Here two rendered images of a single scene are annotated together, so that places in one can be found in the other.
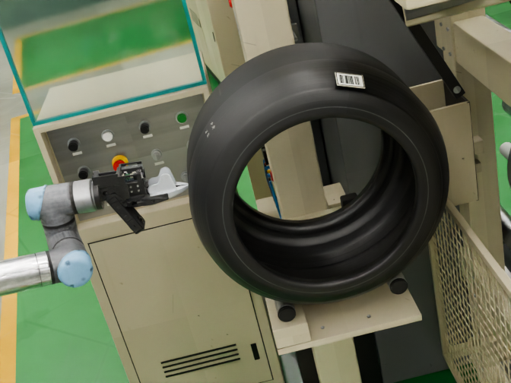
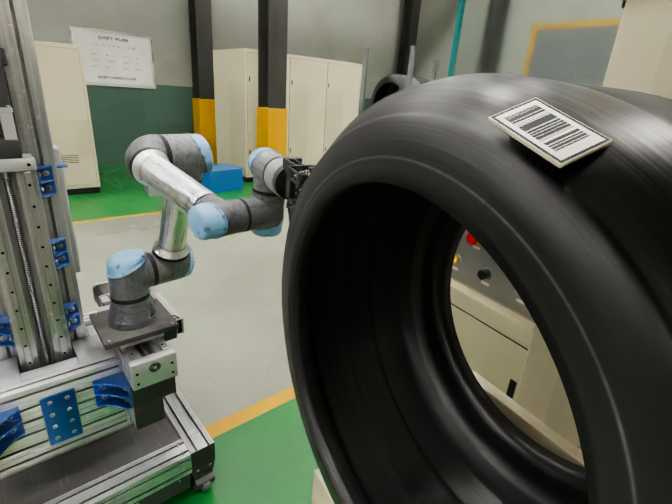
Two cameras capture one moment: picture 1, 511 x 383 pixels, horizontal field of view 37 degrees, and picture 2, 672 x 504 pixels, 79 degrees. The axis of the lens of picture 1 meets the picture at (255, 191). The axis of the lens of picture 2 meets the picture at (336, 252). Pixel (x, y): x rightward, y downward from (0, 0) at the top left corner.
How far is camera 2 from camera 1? 1.41 m
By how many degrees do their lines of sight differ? 53
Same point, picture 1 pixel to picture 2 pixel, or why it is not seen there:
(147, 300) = not seen: hidden behind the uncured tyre
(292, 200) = (536, 388)
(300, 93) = (420, 115)
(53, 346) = not seen: hidden behind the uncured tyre
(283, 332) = (319, 486)
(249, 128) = (335, 149)
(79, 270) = (197, 222)
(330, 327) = not seen: outside the picture
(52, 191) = (264, 154)
